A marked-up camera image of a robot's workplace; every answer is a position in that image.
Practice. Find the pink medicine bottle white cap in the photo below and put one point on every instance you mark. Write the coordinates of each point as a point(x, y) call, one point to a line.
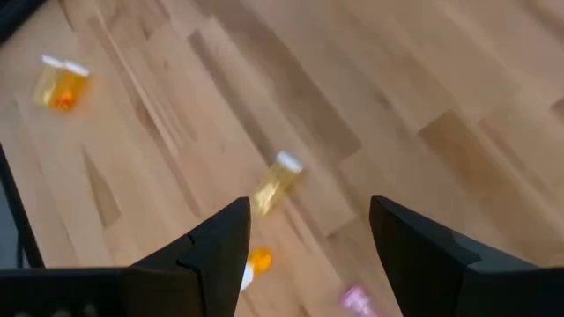
point(356, 301)

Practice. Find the black aluminium rig frame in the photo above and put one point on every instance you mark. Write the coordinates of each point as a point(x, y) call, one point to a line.
point(18, 216)

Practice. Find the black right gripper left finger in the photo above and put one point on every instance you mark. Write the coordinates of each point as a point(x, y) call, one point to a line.
point(220, 255)

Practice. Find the orange medicine bottle white cap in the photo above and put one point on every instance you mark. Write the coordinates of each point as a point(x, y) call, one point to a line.
point(261, 260)
point(68, 92)

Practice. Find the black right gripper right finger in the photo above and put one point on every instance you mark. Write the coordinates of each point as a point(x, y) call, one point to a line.
point(418, 264)

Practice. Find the yellow medicine bottle white cap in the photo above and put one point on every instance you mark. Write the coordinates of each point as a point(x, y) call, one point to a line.
point(44, 86)
point(275, 185)

